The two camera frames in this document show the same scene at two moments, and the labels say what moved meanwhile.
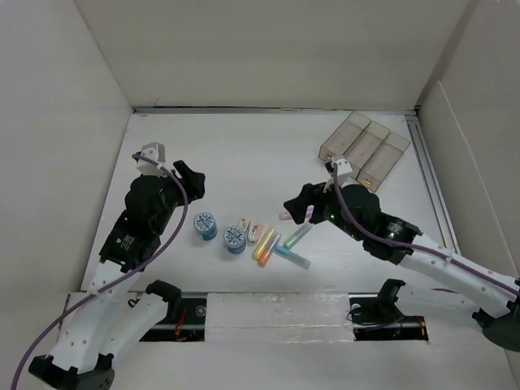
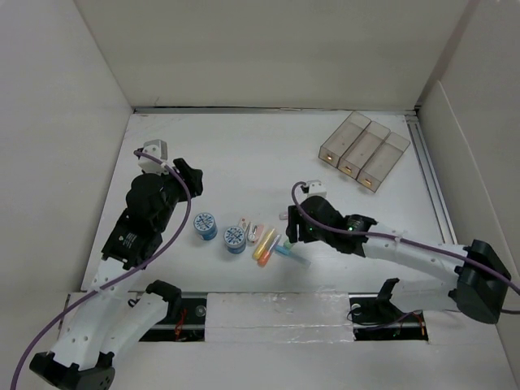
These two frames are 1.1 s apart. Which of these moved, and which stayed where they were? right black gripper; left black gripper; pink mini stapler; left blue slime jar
Moved: right black gripper
Stayed: left black gripper; pink mini stapler; left blue slime jar
